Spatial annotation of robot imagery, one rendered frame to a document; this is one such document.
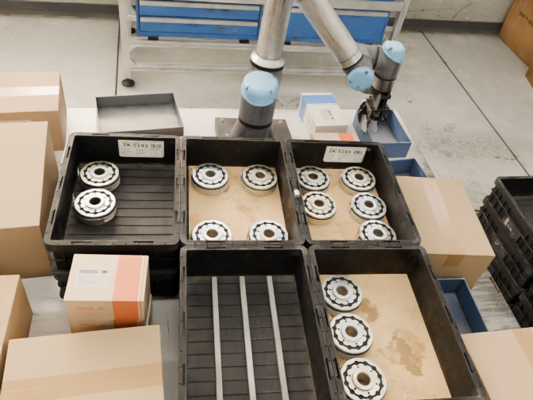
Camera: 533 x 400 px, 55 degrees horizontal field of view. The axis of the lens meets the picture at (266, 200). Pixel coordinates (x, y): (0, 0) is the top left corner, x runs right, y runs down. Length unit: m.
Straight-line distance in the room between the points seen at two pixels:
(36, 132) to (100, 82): 1.86
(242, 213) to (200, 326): 0.37
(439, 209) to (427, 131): 1.90
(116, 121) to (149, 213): 0.51
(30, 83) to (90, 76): 1.63
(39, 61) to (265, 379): 2.87
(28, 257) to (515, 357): 1.16
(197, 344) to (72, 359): 0.26
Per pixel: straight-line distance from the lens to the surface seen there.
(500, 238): 2.26
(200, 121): 1.92
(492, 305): 1.63
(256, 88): 1.63
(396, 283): 1.37
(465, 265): 1.52
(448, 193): 1.63
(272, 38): 1.70
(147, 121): 1.83
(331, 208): 1.44
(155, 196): 1.45
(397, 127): 2.02
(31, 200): 1.38
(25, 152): 1.52
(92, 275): 1.17
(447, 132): 3.50
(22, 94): 1.80
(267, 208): 1.44
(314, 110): 1.91
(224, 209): 1.42
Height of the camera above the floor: 1.86
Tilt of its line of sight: 45 degrees down
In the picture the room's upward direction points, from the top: 10 degrees clockwise
